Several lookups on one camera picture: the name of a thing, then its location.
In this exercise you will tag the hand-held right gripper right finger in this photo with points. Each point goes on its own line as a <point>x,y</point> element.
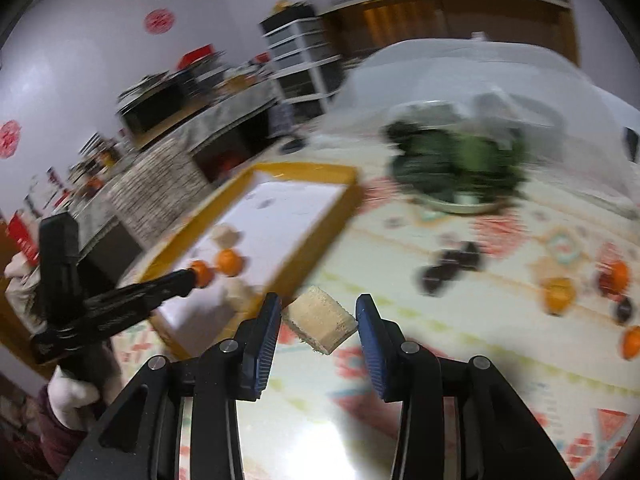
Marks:
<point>372,350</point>

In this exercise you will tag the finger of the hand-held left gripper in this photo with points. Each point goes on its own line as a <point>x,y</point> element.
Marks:
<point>115,320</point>
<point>150,287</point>

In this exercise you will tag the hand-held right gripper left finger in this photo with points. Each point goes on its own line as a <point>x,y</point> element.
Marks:
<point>265,347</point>

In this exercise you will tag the orange mandarin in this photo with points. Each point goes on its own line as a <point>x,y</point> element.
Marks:
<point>631,341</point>
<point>202,273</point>
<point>558,296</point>
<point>230,262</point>
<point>620,277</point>

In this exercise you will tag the peeled sugarcane piece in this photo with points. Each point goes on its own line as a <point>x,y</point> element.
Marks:
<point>320,321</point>
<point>225,235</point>

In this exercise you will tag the dark purple passion fruit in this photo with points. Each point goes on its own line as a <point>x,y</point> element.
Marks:
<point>623,310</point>
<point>434,279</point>
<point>462,256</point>

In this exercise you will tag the yellow rimmed white tray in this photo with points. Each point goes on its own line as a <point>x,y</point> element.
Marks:
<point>290,210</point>

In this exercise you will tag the person's left forearm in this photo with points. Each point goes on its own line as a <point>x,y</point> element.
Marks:
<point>55,447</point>

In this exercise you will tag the person's left hand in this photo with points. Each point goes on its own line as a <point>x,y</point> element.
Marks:
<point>22,285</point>

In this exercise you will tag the woven beige chair back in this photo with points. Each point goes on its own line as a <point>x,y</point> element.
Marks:
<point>155,185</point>

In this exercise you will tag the row of jars and bottles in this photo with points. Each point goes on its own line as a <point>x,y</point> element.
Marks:
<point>85,170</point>

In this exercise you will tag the white plate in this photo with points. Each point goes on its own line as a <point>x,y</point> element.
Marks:
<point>460,206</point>

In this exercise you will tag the black microwave oven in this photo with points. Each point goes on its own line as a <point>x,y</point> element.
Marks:
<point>155,107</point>

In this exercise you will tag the counter with grey patterned cloth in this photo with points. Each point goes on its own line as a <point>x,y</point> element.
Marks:
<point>225,115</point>

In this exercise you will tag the plate of green leaves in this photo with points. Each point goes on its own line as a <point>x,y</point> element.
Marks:
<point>460,160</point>

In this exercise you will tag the flat red box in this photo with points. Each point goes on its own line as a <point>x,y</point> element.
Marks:
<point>195,56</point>

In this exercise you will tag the white plastic drawer unit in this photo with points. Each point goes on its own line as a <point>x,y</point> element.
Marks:
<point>312,82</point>

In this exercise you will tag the white mesh food cover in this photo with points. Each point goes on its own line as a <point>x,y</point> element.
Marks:
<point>450,70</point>

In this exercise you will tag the grey plastic drawer unit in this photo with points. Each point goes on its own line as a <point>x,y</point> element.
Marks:
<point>295,35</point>

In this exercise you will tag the round red wall decoration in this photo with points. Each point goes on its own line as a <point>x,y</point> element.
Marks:
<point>159,21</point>
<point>7,139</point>

